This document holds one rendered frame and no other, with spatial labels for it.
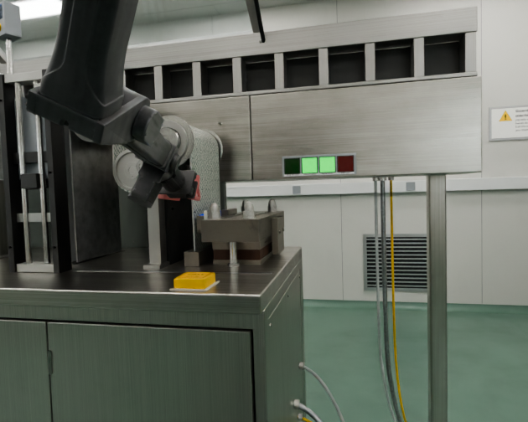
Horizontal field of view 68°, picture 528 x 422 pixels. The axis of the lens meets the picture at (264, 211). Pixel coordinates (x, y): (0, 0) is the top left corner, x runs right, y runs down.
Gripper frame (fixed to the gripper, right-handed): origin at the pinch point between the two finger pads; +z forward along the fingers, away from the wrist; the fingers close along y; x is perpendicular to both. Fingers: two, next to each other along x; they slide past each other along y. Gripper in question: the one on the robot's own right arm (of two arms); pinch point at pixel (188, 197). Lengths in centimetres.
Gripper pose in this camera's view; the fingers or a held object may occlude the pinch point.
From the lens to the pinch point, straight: 108.9
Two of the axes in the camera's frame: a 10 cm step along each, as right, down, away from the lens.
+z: 2.3, 4.0, 8.9
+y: 9.7, 0.2, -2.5
